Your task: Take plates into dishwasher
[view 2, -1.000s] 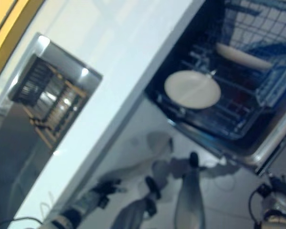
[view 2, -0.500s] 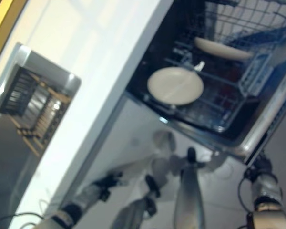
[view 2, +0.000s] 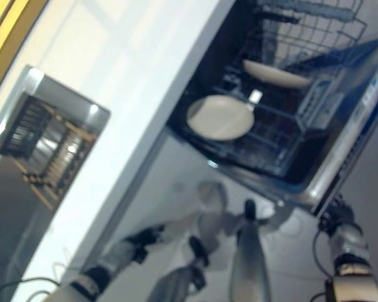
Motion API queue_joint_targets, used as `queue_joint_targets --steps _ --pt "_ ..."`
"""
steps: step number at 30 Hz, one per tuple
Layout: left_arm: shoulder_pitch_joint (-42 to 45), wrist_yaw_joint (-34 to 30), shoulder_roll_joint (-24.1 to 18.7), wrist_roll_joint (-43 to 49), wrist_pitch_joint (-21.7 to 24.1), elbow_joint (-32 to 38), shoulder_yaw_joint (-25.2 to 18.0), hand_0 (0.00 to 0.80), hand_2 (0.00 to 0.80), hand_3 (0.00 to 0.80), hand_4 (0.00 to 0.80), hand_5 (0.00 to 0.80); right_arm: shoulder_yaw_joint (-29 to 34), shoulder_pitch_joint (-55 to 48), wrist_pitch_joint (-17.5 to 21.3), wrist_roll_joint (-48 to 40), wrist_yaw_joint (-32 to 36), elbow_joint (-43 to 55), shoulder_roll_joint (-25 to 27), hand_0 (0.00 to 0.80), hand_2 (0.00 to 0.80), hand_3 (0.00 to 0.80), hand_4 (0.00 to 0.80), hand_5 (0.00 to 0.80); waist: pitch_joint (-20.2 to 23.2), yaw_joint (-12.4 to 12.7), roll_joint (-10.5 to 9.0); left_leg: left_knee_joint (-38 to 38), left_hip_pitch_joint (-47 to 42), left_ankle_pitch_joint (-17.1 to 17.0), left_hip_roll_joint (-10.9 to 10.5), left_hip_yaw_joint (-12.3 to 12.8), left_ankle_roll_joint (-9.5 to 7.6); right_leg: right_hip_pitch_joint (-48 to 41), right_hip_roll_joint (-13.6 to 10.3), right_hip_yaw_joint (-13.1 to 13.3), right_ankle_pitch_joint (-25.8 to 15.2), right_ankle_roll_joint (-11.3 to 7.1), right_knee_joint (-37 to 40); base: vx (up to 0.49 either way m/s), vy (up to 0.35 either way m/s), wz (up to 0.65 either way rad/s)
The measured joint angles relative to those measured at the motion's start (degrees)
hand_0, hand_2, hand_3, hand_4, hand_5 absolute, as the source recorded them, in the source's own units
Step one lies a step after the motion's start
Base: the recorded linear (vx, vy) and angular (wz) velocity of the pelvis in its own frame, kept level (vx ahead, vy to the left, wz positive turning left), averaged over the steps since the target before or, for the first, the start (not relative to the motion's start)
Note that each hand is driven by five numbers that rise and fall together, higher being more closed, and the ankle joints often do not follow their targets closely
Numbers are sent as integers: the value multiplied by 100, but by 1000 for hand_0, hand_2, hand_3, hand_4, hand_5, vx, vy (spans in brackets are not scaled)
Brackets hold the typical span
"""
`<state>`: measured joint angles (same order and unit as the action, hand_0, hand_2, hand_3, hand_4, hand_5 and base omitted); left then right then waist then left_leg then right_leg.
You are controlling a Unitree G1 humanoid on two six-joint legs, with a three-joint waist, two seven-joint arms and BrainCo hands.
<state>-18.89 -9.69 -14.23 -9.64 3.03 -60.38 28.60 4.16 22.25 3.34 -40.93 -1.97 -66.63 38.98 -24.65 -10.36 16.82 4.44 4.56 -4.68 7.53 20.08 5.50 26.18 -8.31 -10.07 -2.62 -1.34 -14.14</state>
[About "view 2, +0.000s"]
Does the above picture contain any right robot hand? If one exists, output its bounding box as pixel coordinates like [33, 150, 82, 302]
[317, 192, 356, 236]

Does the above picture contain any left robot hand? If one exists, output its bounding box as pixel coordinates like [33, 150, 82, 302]
[122, 223, 168, 264]

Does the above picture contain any cream ceramic plate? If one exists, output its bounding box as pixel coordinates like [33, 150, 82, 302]
[185, 95, 256, 142]
[241, 59, 313, 90]

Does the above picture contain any dishwasher door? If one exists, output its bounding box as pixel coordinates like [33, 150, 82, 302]
[165, 36, 378, 217]

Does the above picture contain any grey dishwasher cutlery basket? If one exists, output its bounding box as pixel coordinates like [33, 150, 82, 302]
[295, 77, 346, 130]

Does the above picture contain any black dish drying rack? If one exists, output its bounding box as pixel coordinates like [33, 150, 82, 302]
[0, 93, 97, 212]

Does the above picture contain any stainless steel sink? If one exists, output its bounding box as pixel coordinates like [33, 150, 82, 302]
[0, 64, 112, 302]

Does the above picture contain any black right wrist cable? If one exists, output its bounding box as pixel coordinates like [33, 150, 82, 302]
[311, 229, 336, 286]

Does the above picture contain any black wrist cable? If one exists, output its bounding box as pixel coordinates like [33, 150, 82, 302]
[0, 276, 66, 302]
[311, 229, 336, 286]

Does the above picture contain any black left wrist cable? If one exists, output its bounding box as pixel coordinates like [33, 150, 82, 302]
[0, 276, 66, 302]

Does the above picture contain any flat wire dishwasher basket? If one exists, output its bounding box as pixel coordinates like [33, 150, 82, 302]
[251, 0, 369, 83]

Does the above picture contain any yellow glass window dark frame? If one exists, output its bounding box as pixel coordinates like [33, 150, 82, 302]
[0, 0, 50, 109]

